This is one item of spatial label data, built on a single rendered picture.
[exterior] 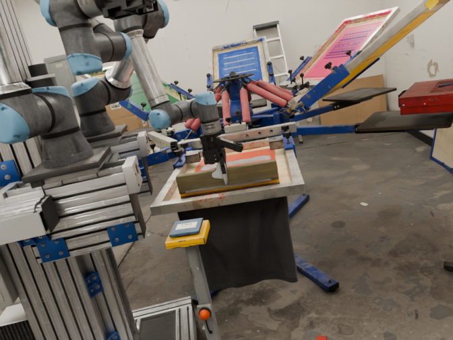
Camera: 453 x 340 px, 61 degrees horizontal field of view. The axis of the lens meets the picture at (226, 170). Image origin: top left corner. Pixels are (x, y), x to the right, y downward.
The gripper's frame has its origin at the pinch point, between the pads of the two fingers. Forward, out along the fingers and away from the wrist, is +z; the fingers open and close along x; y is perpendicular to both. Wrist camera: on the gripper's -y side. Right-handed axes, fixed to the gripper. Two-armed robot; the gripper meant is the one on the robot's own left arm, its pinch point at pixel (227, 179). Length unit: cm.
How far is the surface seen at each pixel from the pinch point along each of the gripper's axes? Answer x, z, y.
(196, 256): 32.7, 14.2, 11.0
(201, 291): 32.6, 28.0, 12.1
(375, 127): -65, 6, -75
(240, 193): 13.5, 1.8, -5.7
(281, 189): 13.5, 2.4, -20.4
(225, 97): -109, -21, 6
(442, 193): -175, 101, -154
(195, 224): 31.2, 3.5, 9.0
